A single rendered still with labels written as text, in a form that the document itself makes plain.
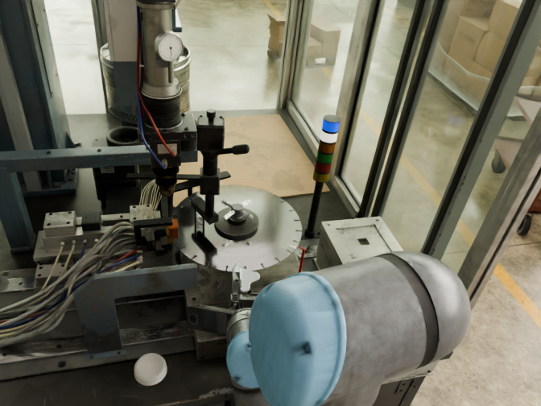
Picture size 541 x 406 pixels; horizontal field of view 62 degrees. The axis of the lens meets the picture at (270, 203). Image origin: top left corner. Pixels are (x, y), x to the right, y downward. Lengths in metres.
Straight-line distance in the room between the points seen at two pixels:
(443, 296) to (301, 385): 0.16
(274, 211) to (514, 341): 1.59
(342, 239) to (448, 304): 0.79
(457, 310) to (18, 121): 1.30
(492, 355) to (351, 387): 1.97
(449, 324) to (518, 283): 2.34
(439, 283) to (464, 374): 1.80
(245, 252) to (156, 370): 0.32
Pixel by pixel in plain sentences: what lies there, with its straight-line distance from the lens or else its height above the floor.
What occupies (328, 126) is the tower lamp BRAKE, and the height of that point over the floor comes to 1.14.
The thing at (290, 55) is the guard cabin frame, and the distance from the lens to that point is 2.10.
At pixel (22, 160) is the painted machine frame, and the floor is 1.04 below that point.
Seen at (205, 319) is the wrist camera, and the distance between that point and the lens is 0.92.
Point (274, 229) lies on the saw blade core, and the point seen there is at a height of 0.95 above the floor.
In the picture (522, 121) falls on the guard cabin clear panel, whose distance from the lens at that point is 0.95.
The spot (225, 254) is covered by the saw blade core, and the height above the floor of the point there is 0.95.
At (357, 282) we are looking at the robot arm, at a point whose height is 1.39.
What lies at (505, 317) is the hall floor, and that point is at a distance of 2.57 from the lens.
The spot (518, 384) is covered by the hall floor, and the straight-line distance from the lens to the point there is 2.34.
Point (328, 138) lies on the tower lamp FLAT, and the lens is 1.22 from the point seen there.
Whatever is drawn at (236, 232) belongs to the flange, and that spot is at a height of 0.96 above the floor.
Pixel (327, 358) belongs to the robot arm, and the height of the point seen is 1.37.
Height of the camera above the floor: 1.69
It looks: 37 degrees down
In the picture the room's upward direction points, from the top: 7 degrees clockwise
